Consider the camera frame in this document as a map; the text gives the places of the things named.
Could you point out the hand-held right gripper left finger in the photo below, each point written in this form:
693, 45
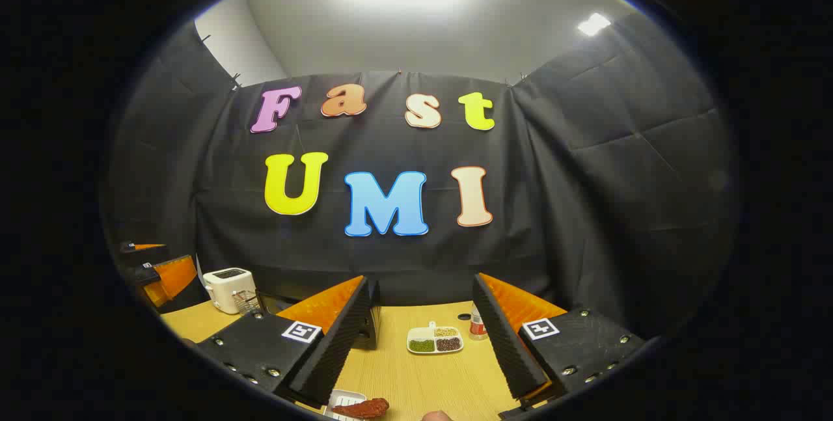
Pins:
338, 336

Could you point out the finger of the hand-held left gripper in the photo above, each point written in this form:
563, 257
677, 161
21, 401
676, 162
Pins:
140, 253
170, 281

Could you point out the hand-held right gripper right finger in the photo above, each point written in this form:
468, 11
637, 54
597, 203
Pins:
507, 336

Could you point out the black electric oven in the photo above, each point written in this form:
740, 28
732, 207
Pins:
373, 317

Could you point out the red-brown steak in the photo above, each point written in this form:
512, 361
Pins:
364, 408

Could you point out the clear bottle with red label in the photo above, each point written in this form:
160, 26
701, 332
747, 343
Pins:
477, 325

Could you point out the white toaster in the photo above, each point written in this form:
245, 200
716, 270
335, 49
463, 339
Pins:
224, 291

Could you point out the dark red beans pile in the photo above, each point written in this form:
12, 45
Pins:
448, 344

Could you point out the white ribbed tray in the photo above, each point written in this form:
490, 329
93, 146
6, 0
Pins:
343, 397

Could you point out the yellow soybeans pile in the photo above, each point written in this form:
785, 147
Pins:
446, 332

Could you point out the white divided dish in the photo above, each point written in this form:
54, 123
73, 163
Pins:
420, 333

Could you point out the green mung beans pile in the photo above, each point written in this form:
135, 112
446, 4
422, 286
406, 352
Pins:
422, 345

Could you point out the black backdrop cloth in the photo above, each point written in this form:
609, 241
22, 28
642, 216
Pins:
586, 180

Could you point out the small ceiling light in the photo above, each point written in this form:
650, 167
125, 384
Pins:
593, 24

